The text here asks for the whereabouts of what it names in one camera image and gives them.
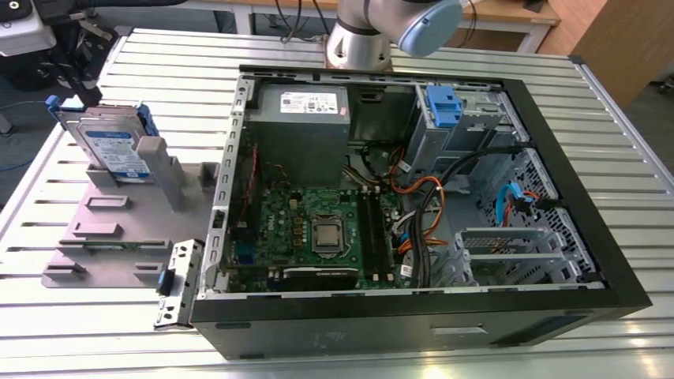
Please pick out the hard disk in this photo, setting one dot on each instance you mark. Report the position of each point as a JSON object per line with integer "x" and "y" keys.
{"x": 105, "y": 146}

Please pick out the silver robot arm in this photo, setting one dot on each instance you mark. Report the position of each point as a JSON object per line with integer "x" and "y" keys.
{"x": 357, "y": 43}

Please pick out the silver disk bay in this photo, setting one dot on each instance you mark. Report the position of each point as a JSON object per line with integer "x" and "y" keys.
{"x": 504, "y": 256}

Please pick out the grey parts rack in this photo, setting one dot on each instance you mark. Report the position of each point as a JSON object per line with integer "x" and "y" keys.
{"x": 141, "y": 221}

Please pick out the grey power supply unit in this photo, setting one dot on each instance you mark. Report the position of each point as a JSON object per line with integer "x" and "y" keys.
{"x": 295, "y": 150}

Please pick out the green motherboard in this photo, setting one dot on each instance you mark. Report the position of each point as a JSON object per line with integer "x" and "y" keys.
{"x": 284, "y": 205}

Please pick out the CPU socket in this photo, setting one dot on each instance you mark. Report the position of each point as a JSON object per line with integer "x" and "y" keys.
{"x": 327, "y": 217}

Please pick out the silver CPU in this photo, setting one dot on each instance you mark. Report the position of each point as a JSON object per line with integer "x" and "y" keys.
{"x": 325, "y": 236}

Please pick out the black RAM slot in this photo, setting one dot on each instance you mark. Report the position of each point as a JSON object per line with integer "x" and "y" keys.
{"x": 369, "y": 233}
{"x": 381, "y": 233}

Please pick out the blue drive cage latch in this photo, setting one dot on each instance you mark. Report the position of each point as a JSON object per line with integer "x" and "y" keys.
{"x": 444, "y": 106}

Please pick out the black graphics card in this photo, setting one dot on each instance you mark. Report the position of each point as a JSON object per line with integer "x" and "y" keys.
{"x": 320, "y": 276}

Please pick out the silver drive cage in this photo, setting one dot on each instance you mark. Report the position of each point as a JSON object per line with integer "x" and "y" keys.
{"x": 452, "y": 138}

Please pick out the black open PC case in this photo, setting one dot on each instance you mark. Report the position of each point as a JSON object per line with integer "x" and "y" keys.
{"x": 368, "y": 327}

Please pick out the wooden cabinet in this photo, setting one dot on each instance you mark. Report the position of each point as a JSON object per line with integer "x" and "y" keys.
{"x": 620, "y": 47}

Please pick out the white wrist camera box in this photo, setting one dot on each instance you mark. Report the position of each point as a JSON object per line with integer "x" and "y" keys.
{"x": 25, "y": 35}

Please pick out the silver card retention bracket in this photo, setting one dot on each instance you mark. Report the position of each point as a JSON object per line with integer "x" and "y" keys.
{"x": 184, "y": 276}

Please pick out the wooden desk white frame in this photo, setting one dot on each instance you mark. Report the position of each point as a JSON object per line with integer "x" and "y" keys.
{"x": 517, "y": 17}

